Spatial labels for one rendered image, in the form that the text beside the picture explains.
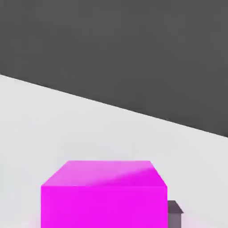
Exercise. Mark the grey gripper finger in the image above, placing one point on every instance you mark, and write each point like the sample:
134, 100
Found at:
174, 215

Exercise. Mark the small magenta cube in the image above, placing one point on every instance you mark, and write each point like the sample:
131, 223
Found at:
104, 201

